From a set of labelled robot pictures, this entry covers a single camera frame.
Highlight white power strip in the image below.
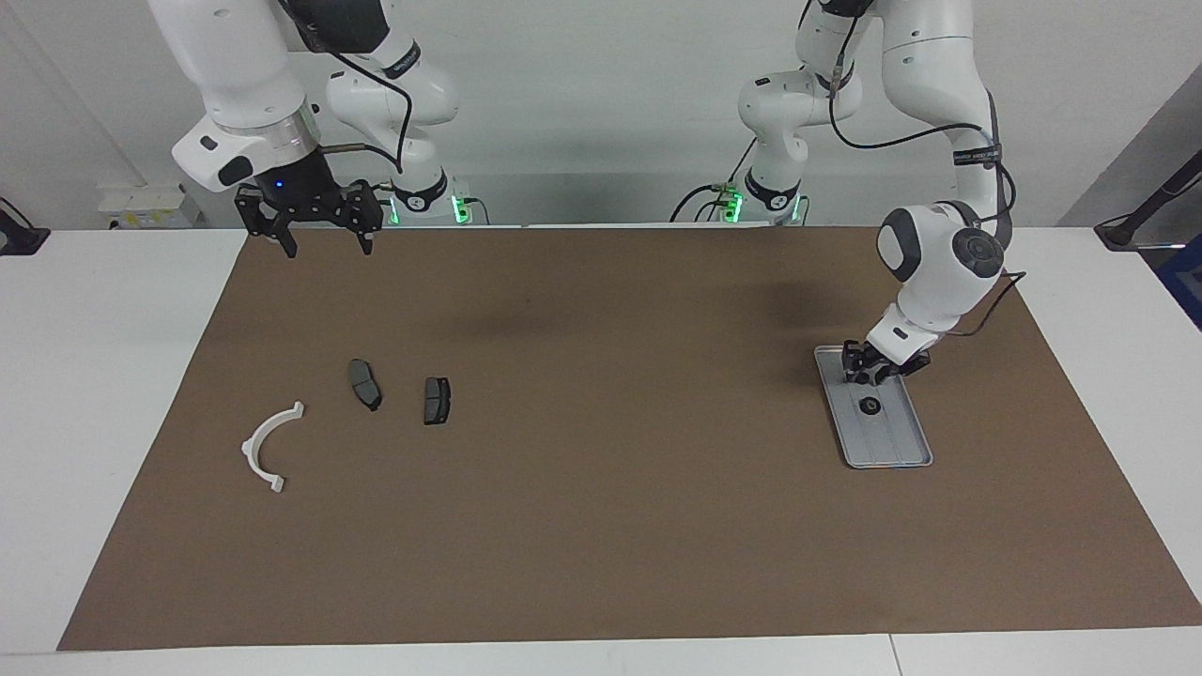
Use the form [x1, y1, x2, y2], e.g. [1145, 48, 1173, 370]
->
[97, 183, 201, 229]

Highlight black angled stand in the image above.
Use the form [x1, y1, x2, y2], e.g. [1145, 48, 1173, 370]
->
[1094, 148, 1202, 252]

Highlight black left base cable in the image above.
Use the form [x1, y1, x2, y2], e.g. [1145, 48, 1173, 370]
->
[670, 139, 760, 223]

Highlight black table clamp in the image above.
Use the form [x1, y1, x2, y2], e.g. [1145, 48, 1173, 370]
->
[0, 197, 50, 256]

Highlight curved dark grey brake pad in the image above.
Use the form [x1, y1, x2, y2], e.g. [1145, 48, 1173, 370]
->
[347, 358, 384, 413]

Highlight brown table mat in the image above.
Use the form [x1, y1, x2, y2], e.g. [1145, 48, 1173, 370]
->
[56, 225, 1202, 652]

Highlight white curved plastic bracket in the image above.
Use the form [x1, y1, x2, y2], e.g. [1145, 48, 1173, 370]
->
[240, 401, 306, 495]

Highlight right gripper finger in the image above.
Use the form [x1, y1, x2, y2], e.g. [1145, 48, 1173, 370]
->
[233, 185, 298, 259]
[344, 180, 384, 255]

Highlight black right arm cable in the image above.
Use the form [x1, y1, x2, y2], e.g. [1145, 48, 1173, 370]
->
[282, 0, 416, 175]

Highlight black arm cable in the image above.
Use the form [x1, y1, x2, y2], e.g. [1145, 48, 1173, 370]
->
[282, 0, 416, 175]
[808, 0, 1029, 339]

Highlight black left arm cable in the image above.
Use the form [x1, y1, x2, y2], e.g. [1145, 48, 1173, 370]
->
[808, 0, 1029, 339]

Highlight silver metal tray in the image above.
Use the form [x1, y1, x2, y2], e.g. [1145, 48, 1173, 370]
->
[812, 344, 934, 470]

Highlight blue box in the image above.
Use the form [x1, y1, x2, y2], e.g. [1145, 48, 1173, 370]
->
[1157, 235, 1202, 331]

